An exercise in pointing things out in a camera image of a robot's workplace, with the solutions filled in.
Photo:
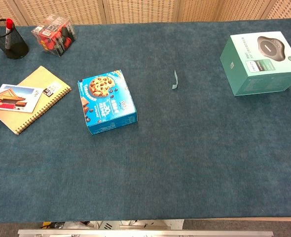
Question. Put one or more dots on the blue chocolate chip cookie box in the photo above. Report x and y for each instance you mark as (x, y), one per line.
(106, 101)

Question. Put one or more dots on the small light teal strip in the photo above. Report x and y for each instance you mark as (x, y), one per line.
(176, 80)

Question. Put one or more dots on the woven folding screen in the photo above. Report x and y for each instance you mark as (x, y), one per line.
(140, 11)

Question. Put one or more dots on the green speakerphone product box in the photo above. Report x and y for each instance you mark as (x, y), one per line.
(254, 56)

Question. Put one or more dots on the aluminium profile rail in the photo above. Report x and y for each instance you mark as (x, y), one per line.
(145, 233)

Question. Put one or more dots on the clear box with red items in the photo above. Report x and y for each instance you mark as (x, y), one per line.
(54, 34)

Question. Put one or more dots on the red-capped white marker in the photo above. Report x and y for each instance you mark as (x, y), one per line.
(9, 27)

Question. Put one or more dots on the tan spiral notebook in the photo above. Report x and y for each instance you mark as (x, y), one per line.
(24, 118)

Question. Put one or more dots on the black bottle red cap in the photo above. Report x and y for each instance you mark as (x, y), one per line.
(17, 42)

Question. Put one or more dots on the palace photo postcard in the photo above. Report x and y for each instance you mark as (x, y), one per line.
(14, 98)

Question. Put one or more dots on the blue felt table cloth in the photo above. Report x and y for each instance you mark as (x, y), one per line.
(160, 160)

